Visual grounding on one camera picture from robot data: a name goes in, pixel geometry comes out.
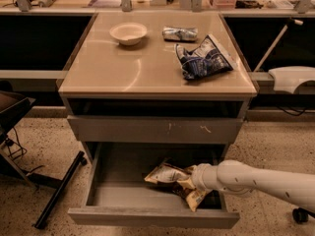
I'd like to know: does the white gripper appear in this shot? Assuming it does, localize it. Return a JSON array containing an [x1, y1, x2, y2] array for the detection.
[[191, 163, 218, 192]]

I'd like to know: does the brown and yellow chip bag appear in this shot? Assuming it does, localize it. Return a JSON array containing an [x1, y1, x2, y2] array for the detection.
[[145, 162, 211, 212]]

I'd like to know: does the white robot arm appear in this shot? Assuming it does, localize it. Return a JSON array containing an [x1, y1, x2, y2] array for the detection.
[[191, 160, 315, 212]]

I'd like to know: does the open middle drawer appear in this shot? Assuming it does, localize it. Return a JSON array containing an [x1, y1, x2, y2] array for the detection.
[[68, 143, 239, 229]]

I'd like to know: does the grey drawer cabinet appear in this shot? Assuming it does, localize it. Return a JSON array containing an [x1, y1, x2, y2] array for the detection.
[[55, 11, 259, 229]]

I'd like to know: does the blue crumpled chip bag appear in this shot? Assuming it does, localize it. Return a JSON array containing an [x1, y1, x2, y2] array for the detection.
[[175, 34, 233, 80]]

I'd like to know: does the grey top drawer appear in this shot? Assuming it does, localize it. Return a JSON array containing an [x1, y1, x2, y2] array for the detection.
[[68, 115, 243, 144]]

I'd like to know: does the black caster wheel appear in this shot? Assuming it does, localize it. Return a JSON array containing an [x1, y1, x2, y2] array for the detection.
[[292, 207, 315, 224]]

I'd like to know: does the white paper bowl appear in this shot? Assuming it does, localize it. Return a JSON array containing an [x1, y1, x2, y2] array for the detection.
[[109, 23, 148, 46]]

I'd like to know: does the black chair with legs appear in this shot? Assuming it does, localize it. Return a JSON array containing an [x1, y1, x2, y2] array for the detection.
[[0, 81, 89, 231]]

